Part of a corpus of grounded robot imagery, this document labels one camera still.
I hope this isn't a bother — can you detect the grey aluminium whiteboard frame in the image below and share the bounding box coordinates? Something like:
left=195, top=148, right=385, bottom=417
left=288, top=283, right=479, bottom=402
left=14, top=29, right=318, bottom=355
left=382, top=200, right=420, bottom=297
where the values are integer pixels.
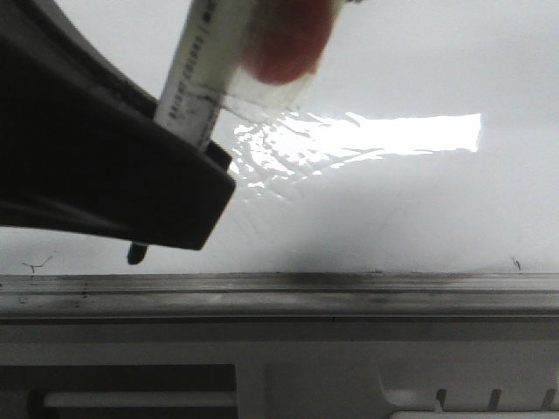
left=1, top=272, right=558, bottom=322

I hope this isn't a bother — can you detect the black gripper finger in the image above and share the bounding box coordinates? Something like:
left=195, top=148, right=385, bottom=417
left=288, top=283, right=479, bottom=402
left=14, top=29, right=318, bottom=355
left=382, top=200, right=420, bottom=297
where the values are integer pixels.
left=1, top=1, right=235, bottom=250

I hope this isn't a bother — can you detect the white plastic tray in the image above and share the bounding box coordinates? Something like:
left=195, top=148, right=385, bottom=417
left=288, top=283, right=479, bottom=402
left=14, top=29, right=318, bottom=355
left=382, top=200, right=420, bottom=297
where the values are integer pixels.
left=1, top=319, right=558, bottom=418

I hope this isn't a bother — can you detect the white whiteboard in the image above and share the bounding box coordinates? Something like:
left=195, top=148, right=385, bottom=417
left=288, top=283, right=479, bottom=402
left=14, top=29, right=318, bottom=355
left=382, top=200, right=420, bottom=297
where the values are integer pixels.
left=1, top=1, right=558, bottom=275

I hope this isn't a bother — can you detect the white black whiteboard marker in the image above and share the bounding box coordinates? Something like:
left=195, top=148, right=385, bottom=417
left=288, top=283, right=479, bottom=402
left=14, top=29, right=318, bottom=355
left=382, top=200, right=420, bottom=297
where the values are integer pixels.
left=127, top=1, right=343, bottom=265

